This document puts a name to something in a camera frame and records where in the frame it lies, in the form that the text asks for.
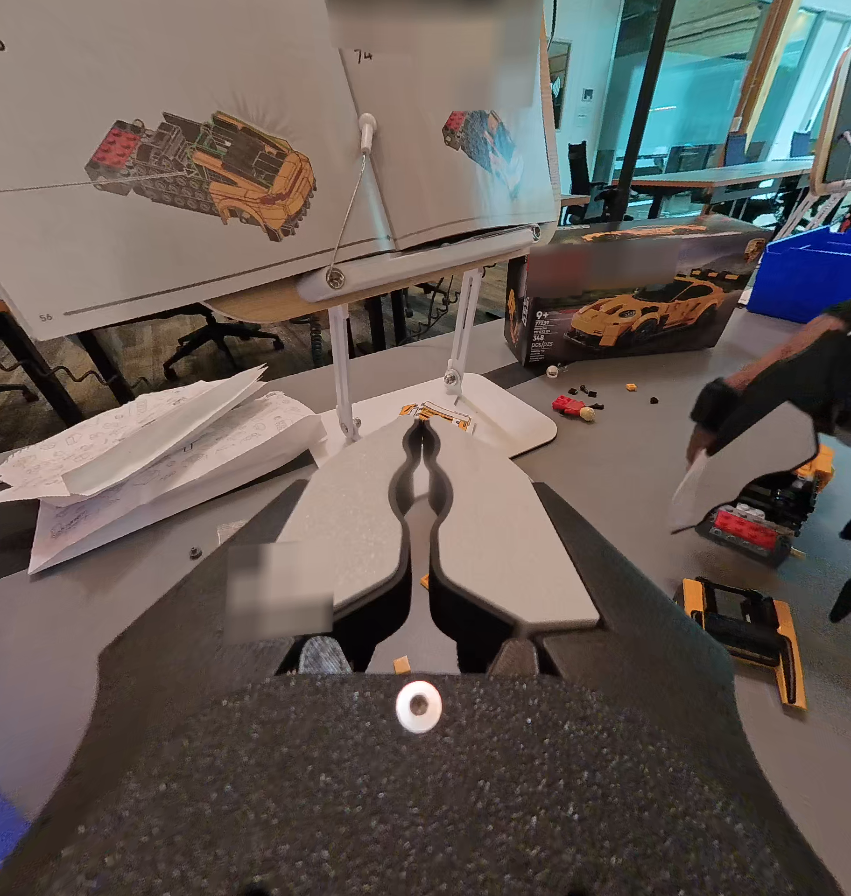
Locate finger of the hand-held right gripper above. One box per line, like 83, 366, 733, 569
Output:
667, 448, 711, 535

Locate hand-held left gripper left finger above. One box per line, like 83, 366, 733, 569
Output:
277, 419, 426, 618

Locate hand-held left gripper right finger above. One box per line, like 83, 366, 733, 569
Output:
420, 419, 603, 636

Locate orange and black lego car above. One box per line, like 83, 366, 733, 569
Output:
695, 443, 837, 569

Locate orange lego roof assembly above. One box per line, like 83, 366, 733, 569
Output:
679, 576, 809, 713

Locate small orange lego pieces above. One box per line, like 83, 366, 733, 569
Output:
392, 573, 432, 676

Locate lego instruction booklet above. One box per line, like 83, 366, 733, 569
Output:
0, 0, 561, 343

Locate scattered small black lego pieces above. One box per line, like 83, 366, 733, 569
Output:
567, 383, 662, 412

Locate black lego car box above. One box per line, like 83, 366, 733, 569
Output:
504, 212, 774, 370

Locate person's right hand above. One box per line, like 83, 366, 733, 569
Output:
686, 315, 847, 463

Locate orange sticker sheet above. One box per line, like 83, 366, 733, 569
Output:
398, 399, 477, 436

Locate white printed paper bag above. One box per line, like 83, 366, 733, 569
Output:
0, 363, 270, 506
28, 392, 328, 576

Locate black office chair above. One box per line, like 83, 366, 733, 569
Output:
161, 303, 287, 384
567, 140, 634, 226

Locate long office desk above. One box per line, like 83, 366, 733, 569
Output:
628, 158, 816, 219

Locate black metal pole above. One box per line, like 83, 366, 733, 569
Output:
609, 0, 678, 205

